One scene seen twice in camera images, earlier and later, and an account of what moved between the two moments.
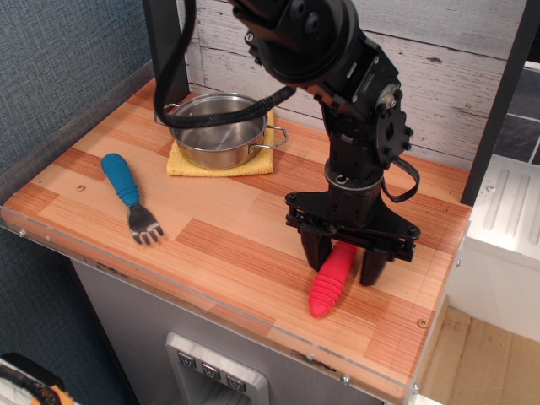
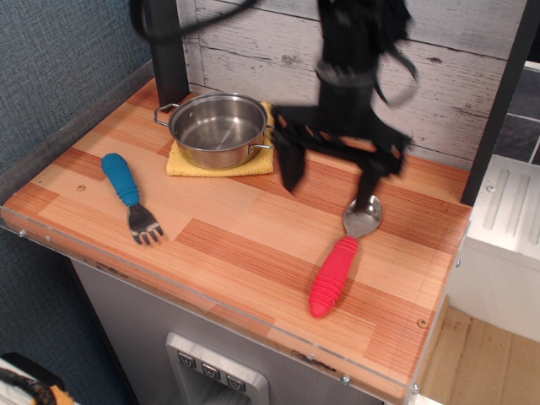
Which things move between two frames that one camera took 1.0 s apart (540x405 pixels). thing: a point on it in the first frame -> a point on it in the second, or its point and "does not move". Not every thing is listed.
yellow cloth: [261, 160] does not move
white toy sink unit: [497, 272] does not move
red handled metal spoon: [331, 277] does not move
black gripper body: [353, 211] -> [348, 116]
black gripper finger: [373, 261] -> [370, 177]
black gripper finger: [317, 247] -> [292, 162]
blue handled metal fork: [141, 223] does not move
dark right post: [494, 127] does not move
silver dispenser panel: [206, 376] does not move
